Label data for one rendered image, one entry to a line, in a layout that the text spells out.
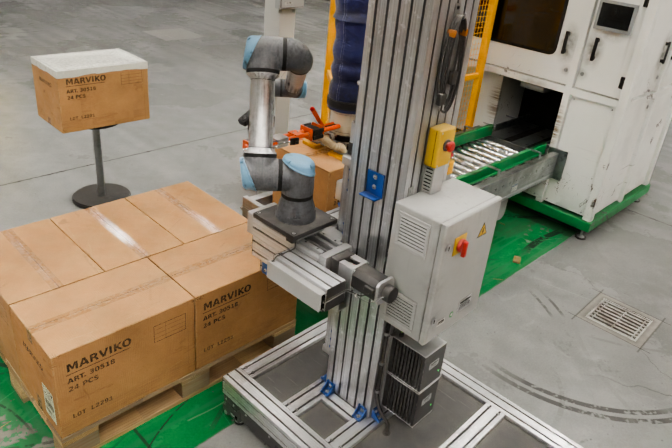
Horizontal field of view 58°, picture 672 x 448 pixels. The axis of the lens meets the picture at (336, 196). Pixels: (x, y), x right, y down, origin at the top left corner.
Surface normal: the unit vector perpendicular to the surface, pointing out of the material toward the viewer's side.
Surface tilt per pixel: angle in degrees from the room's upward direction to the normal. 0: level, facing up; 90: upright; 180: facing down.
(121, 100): 90
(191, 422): 0
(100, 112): 90
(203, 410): 0
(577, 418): 0
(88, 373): 90
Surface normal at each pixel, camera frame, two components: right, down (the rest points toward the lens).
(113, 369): 0.70, 0.37
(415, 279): -0.70, 0.26
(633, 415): 0.09, -0.90
